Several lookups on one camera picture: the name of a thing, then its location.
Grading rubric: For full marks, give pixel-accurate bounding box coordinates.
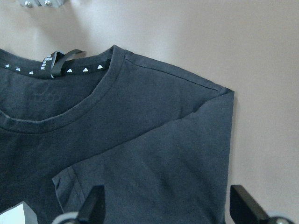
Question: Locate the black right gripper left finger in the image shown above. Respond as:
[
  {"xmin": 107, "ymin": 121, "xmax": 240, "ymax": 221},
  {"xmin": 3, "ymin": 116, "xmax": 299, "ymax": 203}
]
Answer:
[{"xmin": 78, "ymin": 185, "xmax": 105, "ymax": 224}]

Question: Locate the aluminium profile post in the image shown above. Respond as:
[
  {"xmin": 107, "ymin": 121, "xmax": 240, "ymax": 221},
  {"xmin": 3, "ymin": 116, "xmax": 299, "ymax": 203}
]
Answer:
[{"xmin": 18, "ymin": 0, "xmax": 66, "ymax": 8}]

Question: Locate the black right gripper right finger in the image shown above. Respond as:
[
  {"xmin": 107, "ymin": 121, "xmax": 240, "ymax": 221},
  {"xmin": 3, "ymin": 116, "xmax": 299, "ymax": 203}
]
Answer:
[{"xmin": 230, "ymin": 185, "xmax": 270, "ymax": 224}]

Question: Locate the black t-shirt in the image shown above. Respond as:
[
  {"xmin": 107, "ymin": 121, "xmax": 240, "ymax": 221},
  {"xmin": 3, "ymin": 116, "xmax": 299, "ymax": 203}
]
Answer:
[{"xmin": 0, "ymin": 46, "xmax": 234, "ymax": 224}]

